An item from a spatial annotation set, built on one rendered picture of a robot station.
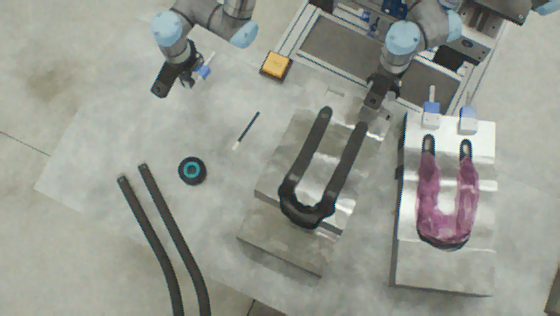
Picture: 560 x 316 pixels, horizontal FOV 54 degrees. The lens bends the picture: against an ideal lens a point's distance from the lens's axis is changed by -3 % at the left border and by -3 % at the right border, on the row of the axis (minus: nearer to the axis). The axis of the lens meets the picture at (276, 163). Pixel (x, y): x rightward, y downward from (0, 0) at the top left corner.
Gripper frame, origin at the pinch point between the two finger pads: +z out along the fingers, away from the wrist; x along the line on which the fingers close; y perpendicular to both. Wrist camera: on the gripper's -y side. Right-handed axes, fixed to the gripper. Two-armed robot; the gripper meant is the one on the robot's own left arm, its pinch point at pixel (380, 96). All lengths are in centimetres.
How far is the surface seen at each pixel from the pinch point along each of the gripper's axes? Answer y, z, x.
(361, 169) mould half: -23.5, -3.7, -5.4
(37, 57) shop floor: -23, 84, 158
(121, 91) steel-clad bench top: -35, 4, 71
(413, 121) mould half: -2.6, -0.9, -12.0
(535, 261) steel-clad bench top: -21, 5, -61
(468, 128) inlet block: 2.0, -3.5, -26.6
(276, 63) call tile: -5.1, 0.8, 32.0
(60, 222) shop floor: -83, 85, 100
